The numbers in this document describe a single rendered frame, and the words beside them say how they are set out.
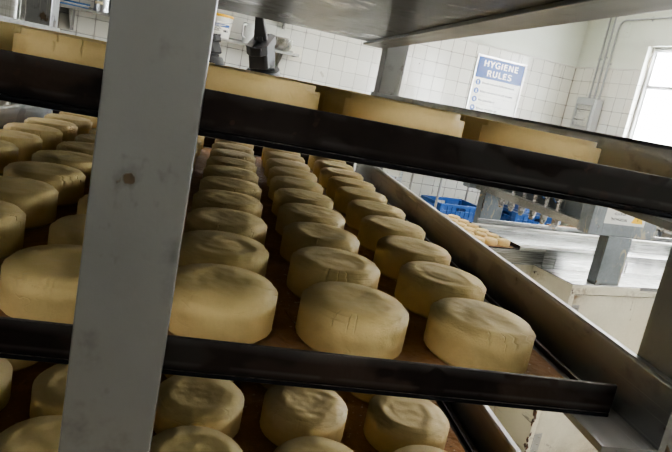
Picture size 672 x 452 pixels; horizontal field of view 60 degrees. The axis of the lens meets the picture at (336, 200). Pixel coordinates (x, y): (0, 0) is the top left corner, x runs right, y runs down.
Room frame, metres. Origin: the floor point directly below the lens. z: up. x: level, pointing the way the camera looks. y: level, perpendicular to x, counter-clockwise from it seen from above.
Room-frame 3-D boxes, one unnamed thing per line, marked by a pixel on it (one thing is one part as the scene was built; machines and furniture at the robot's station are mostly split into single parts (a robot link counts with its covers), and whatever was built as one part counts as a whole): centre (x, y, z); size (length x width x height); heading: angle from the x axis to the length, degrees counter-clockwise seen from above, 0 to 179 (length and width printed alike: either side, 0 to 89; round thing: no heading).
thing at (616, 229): (2.33, -0.84, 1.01); 0.72 x 0.33 x 0.34; 26
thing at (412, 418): (0.33, -0.07, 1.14); 0.05 x 0.05 x 0.02
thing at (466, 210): (6.24, -1.23, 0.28); 0.56 x 0.38 x 0.20; 118
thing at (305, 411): (0.31, -0.01, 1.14); 0.05 x 0.05 x 0.02
